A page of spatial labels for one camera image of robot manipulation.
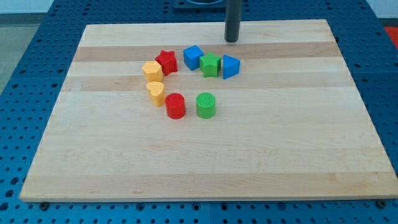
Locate blue triangle block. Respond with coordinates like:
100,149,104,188
223,55,241,80

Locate green cylinder block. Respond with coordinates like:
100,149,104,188
195,93,216,119

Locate red cylinder block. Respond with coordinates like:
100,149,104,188
165,93,186,119

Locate yellow heart block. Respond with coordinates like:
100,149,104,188
146,82,165,107

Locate green star block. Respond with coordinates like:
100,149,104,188
200,52,221,78

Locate blue cube block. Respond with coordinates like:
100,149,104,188
183,45,204,70

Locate red star block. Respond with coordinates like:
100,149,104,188
155,50,178,76

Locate yellow hexagon block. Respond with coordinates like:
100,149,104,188
142,61,164,82

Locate light wooden board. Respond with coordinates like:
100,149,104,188
20,19,397,202

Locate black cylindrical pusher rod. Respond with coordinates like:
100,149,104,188
224,0,242,43

